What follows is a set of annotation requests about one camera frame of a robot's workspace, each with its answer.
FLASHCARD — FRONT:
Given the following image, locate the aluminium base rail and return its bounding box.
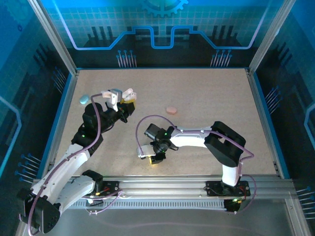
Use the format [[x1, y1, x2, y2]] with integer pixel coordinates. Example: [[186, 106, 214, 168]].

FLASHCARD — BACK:
[[68, 174, 295, 197]]

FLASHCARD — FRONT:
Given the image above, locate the grey slotted cable duct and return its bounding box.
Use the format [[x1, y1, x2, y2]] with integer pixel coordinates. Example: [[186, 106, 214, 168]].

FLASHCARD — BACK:
[[66, 198, 228, 210]]

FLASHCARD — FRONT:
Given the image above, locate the aluminium side rail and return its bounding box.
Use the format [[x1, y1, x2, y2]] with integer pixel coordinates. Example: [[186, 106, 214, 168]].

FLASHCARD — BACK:
[[246, 68, 311, 236], [14, 70, 79, 236]]

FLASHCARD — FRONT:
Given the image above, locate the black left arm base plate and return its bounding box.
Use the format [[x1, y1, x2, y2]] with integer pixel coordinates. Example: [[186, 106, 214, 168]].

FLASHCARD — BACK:
[[83, 180, 122, 197]]

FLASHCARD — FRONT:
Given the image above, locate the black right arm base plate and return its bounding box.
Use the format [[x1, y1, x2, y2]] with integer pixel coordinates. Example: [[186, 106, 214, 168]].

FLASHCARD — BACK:
[[205, 180, 251, 197]]

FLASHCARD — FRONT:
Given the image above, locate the aluminium frame post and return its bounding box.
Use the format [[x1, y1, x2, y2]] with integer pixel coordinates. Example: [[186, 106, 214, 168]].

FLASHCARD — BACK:
[[248, 0, 296, 74], [27, 0, 79, 74]]

